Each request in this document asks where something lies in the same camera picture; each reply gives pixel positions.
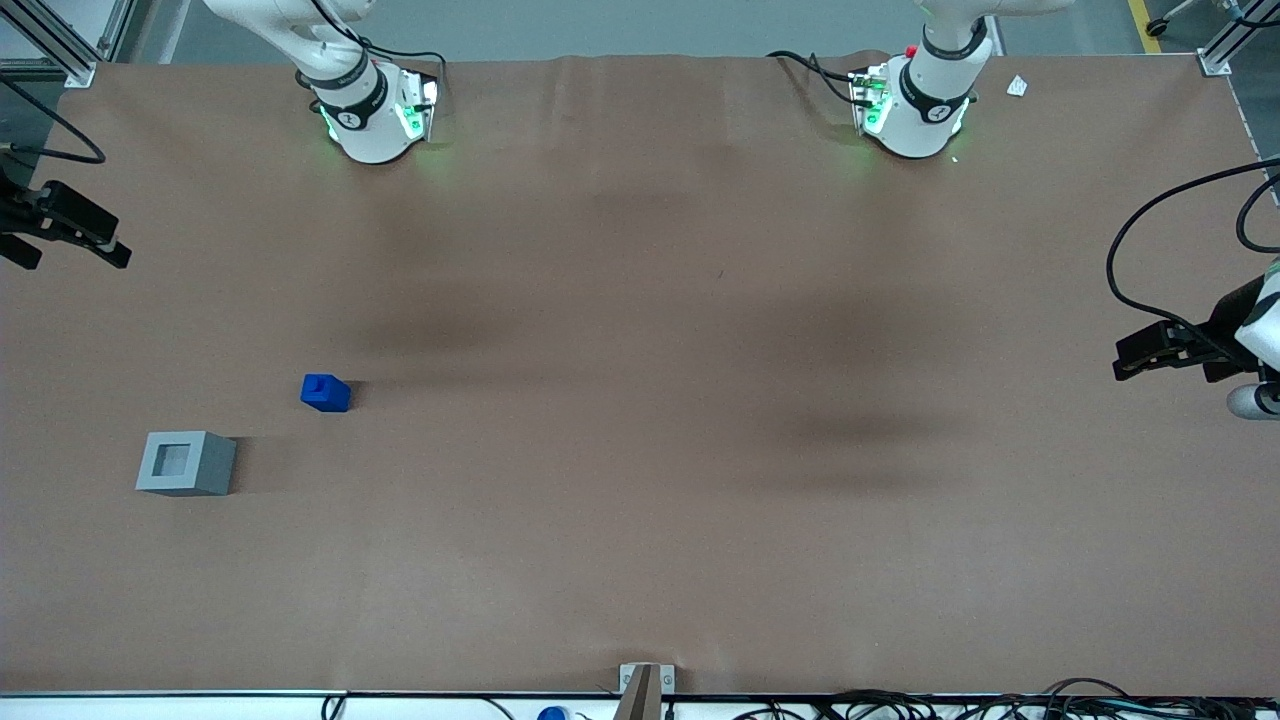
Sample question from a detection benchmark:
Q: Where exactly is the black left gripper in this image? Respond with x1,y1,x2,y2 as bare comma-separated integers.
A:
1113,277,1271,384

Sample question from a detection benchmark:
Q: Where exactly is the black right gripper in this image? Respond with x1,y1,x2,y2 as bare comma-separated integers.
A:
0,181,132,270

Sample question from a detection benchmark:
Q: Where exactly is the blue plastic part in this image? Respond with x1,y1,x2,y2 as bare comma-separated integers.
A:
300,373,352,413

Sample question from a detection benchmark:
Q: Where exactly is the gray square base block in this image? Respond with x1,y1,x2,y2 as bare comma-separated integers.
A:
135,431,238,497

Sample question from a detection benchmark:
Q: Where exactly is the black caster wheel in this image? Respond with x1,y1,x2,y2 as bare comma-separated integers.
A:
1145,0,1206,38

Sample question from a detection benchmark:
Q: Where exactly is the brown table cover sheet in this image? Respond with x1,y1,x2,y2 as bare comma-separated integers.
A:
0,50,1280,697

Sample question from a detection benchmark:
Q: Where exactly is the black right arm wrist cable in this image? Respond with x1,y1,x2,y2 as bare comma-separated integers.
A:
0,75,107,166

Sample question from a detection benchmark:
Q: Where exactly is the long black looped cable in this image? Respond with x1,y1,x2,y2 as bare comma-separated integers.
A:
1106,158,1280,333

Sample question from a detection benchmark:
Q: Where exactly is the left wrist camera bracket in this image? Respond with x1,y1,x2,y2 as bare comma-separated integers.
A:
1227,365,1280,421

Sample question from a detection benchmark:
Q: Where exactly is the short black looped cable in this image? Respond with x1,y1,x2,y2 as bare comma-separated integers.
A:
1236,175,1280,254

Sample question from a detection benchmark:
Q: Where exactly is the aluminium frame post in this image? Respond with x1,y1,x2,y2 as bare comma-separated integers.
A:
0,0,137,89
1197,0,1280,78

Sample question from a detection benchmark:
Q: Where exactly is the black cable bundle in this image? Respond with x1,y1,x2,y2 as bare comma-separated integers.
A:
735,677,1280,720

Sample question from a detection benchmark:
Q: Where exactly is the black left base cable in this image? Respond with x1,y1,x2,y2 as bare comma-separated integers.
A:
767,50,863,107

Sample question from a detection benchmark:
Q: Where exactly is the metal camera post bracket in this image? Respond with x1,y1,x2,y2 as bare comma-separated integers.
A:
612,663,676,720

